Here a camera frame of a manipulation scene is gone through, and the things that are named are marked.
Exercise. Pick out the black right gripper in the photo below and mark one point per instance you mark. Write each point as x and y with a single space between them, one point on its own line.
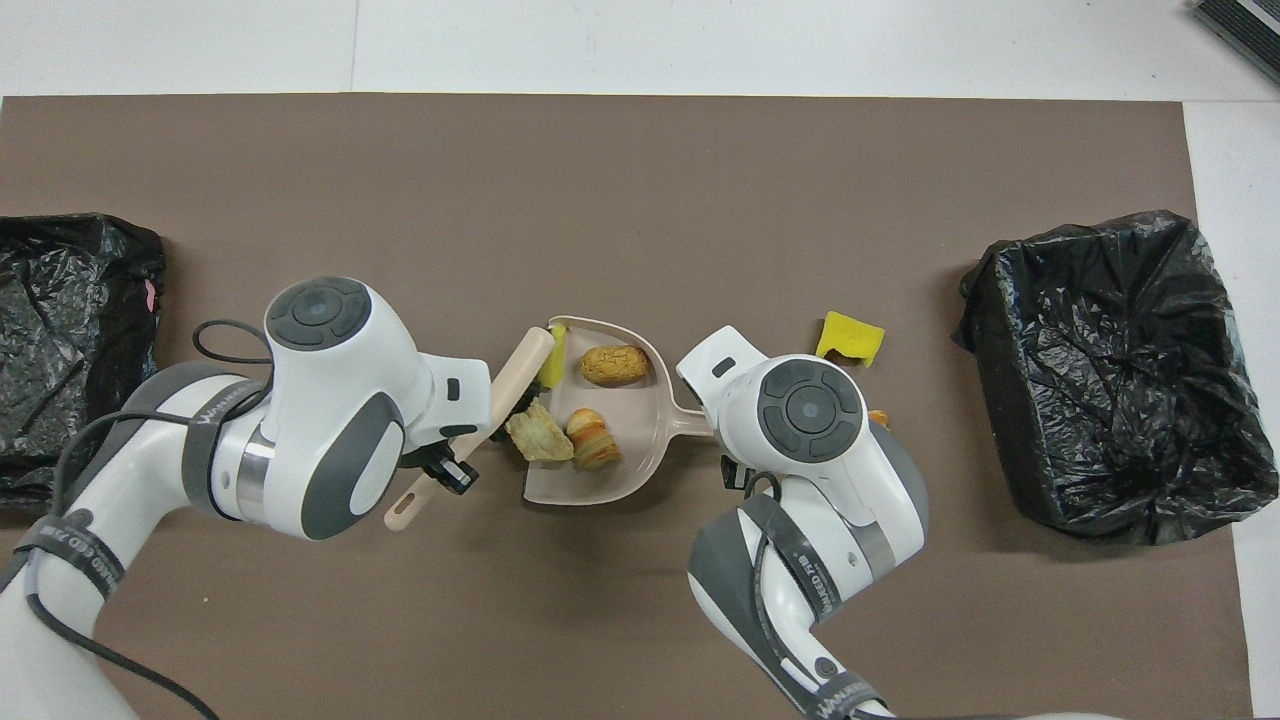
735 472

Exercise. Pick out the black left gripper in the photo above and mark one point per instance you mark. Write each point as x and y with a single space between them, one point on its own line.
422 458

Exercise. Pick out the pale greenish bread chunk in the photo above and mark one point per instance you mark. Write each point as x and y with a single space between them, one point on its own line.
540 435

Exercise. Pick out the beige plastic dustpan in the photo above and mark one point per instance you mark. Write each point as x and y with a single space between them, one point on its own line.
640 420

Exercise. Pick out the beige brush with black bristles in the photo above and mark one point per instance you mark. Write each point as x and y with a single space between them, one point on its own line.
520 375

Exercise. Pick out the tan bread chunk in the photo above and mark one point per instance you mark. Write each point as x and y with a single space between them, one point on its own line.
594 440

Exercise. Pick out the small yellow sponge wedge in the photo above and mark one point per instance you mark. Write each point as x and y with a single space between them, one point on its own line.
555 370

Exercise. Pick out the brown bread roll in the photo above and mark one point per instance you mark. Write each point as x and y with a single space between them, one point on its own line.
614 365

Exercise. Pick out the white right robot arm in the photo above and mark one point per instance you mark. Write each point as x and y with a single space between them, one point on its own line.
810 410

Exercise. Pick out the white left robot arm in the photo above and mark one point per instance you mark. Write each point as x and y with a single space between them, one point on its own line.
330 400

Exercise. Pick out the bin lined with black bag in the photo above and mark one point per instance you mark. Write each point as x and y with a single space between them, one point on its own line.
1130 400

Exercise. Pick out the black-bagged bin with pink tag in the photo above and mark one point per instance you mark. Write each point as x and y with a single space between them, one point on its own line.
70 330

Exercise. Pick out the striped croissant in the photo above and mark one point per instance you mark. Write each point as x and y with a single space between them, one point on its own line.
880 419

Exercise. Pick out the notched yellow sponge piece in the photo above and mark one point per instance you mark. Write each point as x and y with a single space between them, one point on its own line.
850 338

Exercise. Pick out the brown table mat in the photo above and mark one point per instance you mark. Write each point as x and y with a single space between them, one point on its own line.
640 200

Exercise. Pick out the dark ribbed panel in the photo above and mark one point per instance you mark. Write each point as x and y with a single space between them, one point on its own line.
1245 25

